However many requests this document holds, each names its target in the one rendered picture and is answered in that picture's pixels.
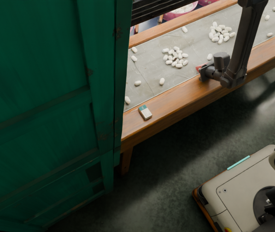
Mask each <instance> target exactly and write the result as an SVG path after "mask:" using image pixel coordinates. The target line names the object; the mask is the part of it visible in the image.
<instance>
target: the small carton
mask: <svg viewBox="0 0 275 232"><path fill-rule="evenodd" d="M138 111H139V112H140V113H141V115H142V116H143V118H144V119H145V120H147V119H148V118H150V117H152V114H151V112H150V111H149V109H148V108H147V106H146V105H143V106H141V107H139V108H138Z"/></svg>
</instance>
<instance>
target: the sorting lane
mask: <svg viewBox="0 0 275 232"><path fill-rule="evenodd" d="M273 7H275V0H269V1H268V3H267V5H266V7H265V9H264V11H263V14H262V17H261V20H260V23H259V27H258V30H257V34H256V37H255V40H254V43H253V46H252V48H253V47H255V46H257V45H259V44H261V43H263V42H265V41H267V40H269V39H271V38H273V37H275V11H273V10H272V8H273ZM241 13H242V7H241V6H239V5H238V4H235V5H233V6H230V7H228V8H226V9H223V10H221V11H219V12H216V13H214V14H211V15H209V16H207V17H204V18H202V19H200V20H197V21H195V22H193V23H190V24H188V25H185V26H183V27H186V29H187V32H186V33H184V31H183V30H182V28H183V27H180V28H178V29H176V30H173V31H171V32H168V33H166V34H164V35H162V36H159V37H157V38H154V39H152V40H150V41H147V42H145V43H142V44H140V45H138V46H135V48H136V49H137V53H134V52H133V51H132V49H131V48H130V49H129V51H128V65H127V78H126V90H125V97H126V96H127V97H128V98H129V99H130V104H127V103H126V102H125V101H124V111H123V112H126V111H128V110H130V109H132V108H134V107H136V106H138V105H140V104H142V103H144V102H146V101H148V100H150V99H152V98H154V97H156V96H158V95H160V94H162V93H164V92H166V91H168V90H170V89H172V88H174V87H176V86H178V85H180V84H182V83H184V82H186V81H188V80H190V79H192V78H194V77H196V76H198V75H199V72H198V71H197V70H196V68H195V67H196V66H199V65H202V64H205V63H208V62H211V61H214V58H213V55H214V54H215V53H218V52H227V54H229V55H230V58H231V56H232V52H233V48H234V43H235V39H236V35H237V31H238V26H239V23H240V17H241ZM267 15H269V19H268V20H265V17H266V16H267ZM213 22H216V23H217V26H219V25H225V27H230V28H231V29H232V30H231V31H228V33H229V34H231V33H233V32H235V33H236V35H235V36H233V37H230V36H229V39H228V40H227V41H224V39H223V41H222V43H221V44H218V41H219V40H220V36H218V38H219V40H218V41H215V42H213V41H212V39H210V38H209V33H210V32H211V30H210V27H211V26H213ZM269 33H272V34H273V35H272V36H270V37H268V36H267V34H269ZM223 38H225V37H224V36H223ZM175 46H176V47H178V48H179V49H180V50H179V51H182V53H185V54H188V57H187V58H185V57H182V60H183V62H184V61H186V60H187V61H188V63H187V64H186V65H183V63H182V67H181V68H177V67H176V65H175V66H172V64H166V61H168V60H169V59H168V58H167V60H166V61H164V60H163V58H164V56H165V55H168V56H171V57H172V58H173V57H174V55H173V54H171V55H170V54H169V53H168V52H167V53H162V50H163V49H166V48H168V49H169V51H170V50H172V49H173V50H174V47H175ZM174 52H176V50H174ZM209 54H212V58H211V60H208V59H207V57H208V55H209ZM132 56H135V57H136V58H137V61H133V60H132V59H131V57H132ZM177 58H178V57H177ZM178 59H179V58H178ZM179 61H180V59H179ZM172 63H174V60H173V61H172ZM161 78H164V84H163V85H160V79H161ZM136 81H141V84H140V85H137V86H136V85H135V82H136Z"/></svg>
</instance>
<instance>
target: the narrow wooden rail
mask: <svg viewBox="0 0 275 232"><path fill-rule="evenodd" d="M237 1H238V0H219V1H217V2H214V3H212V4H209V5H207V6H204V7H202V8H199V9H197V10H195V11H192V12H190V13H187V14H185V15H182V16H180V17H177V18H174V19H172V20H169V21H167V22H165V23H163V24H160V25H157V26H155V27H152V28H150V29H147V30H145V31H142V32H140V33H137V34H135V35H133V36H130V37H129V49H130V48H132V47H135V46H138V45H140V44H142V43H145V42H147V41H150V40H152V39H154V38H157V37H159V36H162V35H164V34H166V33H168V32H171V31H173V30H176V29H178V28H180V27H183V26H185V25H188V24H190V23H193V22H195V21H197V20H200V19H202V18H204V17H207V16H209V15H211V14H214V13H216V12H219V11H221V10H223V9H226V8H228V7H230V6H233V5H235V4H237Z"/></svg>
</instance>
